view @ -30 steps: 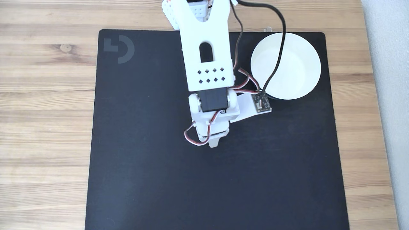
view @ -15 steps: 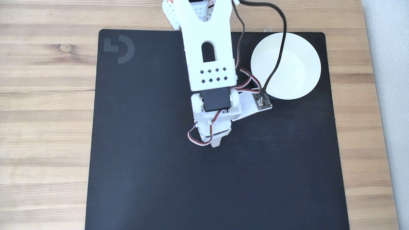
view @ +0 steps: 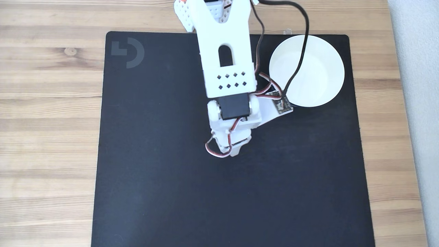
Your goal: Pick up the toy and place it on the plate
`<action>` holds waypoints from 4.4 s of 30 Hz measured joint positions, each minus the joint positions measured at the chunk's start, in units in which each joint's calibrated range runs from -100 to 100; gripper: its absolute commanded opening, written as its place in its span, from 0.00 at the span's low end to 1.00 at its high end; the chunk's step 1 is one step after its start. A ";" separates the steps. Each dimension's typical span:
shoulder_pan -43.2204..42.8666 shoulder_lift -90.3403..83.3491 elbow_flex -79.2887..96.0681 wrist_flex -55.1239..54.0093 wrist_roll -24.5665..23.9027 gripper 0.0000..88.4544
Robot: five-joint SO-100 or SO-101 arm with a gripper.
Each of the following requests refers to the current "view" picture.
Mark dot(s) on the black mouse mat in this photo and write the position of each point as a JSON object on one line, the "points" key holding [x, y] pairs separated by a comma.
{"points": [[171, 192]]}

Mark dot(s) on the white round plate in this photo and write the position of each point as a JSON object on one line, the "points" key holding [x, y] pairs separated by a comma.
{"points": [[319, 68]]}

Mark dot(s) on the small clear plastic clip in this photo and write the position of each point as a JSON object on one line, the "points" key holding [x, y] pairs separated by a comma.
{"points": [[287, 31]]}

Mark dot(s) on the camera module on white bracket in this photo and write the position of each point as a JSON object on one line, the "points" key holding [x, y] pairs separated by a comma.
{"points": [[271, 109]]}

